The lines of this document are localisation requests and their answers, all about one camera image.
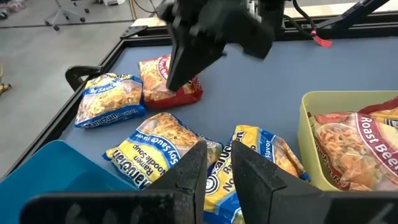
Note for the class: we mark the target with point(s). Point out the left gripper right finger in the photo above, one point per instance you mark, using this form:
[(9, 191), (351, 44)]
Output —
[(295, 208)]

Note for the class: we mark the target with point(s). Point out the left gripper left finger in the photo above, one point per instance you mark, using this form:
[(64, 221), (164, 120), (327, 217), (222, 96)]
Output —
[(124, 208)]

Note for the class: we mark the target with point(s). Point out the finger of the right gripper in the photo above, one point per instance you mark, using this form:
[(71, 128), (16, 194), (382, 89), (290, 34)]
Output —
[(178, 59), (203, 53)]

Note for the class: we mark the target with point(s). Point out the red beef ramen packet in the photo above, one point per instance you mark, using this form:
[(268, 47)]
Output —
[(155, 90), (357, 149), (385, 110)]

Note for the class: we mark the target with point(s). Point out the blue soy sauce ramen packet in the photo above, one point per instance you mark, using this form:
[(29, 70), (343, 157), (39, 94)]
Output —
[(220, 186), (149, 149), (109, 99)]

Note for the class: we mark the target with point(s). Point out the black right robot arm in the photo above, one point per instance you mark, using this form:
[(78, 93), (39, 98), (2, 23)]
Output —
[(270, 12)]

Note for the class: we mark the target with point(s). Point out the wooden table board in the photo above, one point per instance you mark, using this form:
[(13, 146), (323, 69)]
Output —
[(146, 22)]

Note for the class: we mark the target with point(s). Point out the yellow plastic bin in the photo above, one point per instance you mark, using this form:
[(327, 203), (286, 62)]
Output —
[(303, 149)]

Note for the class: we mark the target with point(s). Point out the blue plastic bin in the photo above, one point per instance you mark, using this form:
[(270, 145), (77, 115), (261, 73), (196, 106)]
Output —
[(46, 168)]

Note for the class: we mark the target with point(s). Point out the office chair base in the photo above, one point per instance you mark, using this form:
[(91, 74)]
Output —
[(66, 14)]

